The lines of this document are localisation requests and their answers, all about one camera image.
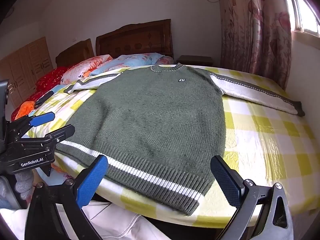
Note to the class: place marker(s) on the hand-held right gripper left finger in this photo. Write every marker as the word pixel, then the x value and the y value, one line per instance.
pixel 92 181

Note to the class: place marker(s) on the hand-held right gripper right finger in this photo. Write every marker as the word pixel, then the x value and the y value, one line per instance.
pixel 226 181

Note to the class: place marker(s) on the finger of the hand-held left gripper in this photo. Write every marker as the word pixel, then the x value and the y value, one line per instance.
pixel 62 132
pixel 42 119

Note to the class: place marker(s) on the green knit sweater white sleeves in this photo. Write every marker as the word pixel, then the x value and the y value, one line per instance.
pixel 150 120

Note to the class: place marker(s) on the orange cloth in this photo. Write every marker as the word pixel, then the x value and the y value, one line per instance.
pixel 25 108

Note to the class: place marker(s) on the black flat object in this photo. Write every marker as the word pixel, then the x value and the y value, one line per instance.
pixel 43 98

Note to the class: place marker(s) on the plain light blue cloth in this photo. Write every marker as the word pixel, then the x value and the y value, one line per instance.
pixel 59 88

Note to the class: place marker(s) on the red patterned pillow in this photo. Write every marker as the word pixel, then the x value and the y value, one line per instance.
pixel 50 76

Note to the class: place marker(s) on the person's white clothing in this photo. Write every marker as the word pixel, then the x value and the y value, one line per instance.
pixel 112 220

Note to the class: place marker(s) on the bed with yellow checkered sheet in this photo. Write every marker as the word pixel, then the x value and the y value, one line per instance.
pixel 262 142

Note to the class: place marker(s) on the orange floral pillow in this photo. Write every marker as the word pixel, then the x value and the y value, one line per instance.
pixel 77 71

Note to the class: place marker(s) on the light wooden wardrobe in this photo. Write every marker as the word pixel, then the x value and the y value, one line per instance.
pixel 27 60

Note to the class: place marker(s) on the small wooden headboard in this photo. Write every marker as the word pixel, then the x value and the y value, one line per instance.
pixel 75 52

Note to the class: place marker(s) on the light blue floral quilt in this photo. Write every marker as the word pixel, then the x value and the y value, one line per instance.
pixel 130 60

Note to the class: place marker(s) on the large carved wooden headboard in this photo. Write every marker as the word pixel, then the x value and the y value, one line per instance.
pixel 135 40

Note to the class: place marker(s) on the dark wooden nightstand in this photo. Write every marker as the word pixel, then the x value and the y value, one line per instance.
pixel 195 60

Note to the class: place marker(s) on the pink floral curtain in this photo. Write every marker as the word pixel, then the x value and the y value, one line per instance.
pixel 250 30

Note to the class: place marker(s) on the window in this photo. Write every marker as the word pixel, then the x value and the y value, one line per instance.
pixel 303 12

